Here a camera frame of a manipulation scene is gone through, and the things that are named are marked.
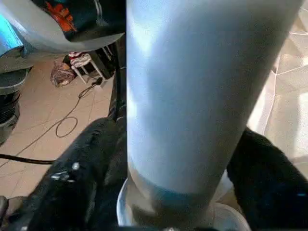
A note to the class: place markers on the small white stool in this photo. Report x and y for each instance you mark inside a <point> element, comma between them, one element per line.
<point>83,72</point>

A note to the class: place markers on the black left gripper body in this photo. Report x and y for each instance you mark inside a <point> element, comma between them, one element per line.
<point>91,21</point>

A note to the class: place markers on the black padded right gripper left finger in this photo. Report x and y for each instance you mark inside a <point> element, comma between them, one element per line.
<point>72,180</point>

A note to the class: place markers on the patterned plastic bag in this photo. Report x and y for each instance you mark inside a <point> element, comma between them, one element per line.
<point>61,75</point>

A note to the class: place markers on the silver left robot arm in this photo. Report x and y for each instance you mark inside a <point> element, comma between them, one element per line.
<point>9,96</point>

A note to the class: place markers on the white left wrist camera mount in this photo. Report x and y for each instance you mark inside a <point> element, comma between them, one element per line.
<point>36,36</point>

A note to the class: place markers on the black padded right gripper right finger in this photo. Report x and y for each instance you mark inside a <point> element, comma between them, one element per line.
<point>269,187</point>

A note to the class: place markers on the striped cloth pile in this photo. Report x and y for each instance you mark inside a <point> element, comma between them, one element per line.
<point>79,59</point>

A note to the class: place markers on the white plastic table top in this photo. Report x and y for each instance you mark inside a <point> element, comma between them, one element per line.
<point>288,108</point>

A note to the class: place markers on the white plastic table leg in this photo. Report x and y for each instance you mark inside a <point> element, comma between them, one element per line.
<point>192,96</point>

